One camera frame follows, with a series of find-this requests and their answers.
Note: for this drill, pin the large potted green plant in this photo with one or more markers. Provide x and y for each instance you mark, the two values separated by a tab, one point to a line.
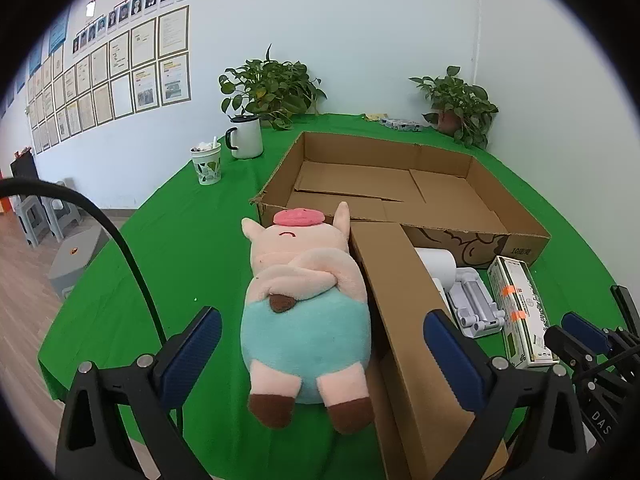
270	87

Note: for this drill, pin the long narrow cardboard box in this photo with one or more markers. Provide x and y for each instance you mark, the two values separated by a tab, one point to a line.
400	285

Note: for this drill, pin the white enamel mug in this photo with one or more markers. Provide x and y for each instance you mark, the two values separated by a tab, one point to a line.
247	140

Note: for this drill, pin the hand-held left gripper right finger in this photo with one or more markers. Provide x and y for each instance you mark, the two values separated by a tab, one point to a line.
450	355

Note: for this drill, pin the white plastic holder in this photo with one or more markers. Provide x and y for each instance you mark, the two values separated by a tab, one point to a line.
475	300

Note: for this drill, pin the grey plastic stool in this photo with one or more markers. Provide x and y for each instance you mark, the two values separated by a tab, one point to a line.
75	260
62	212
32	215

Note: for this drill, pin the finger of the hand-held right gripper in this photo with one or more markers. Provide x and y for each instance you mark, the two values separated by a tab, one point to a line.
625	305
582	330

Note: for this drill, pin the group of framed wall certificates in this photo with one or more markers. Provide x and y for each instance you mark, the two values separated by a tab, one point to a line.
120	80

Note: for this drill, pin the patterned tissue packet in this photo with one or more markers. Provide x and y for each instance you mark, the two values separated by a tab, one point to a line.
400	123

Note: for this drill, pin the leaf print paper cup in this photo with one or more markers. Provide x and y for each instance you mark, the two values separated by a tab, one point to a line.
206	165

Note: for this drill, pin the yellow cloth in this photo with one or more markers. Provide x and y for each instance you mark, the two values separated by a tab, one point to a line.
374	117

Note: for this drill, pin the green and white carton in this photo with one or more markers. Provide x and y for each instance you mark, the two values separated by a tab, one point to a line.
520	310

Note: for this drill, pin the white hair dryer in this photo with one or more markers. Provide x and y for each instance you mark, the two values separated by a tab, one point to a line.
437	262

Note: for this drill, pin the blue wall sign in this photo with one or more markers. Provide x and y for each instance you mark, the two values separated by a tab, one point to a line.
36	60
58	32

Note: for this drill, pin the black cabinet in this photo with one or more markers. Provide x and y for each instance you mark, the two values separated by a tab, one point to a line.
24	167

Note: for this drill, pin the pink pig plush toy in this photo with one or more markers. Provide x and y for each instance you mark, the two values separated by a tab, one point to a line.
305	330

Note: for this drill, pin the small potted green plant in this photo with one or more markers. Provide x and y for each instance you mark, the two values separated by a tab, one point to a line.
457	100

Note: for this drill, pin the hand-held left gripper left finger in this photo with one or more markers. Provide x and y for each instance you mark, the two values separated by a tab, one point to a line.
200	340

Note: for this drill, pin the large cardboard box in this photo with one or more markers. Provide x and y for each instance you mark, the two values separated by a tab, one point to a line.
350	180

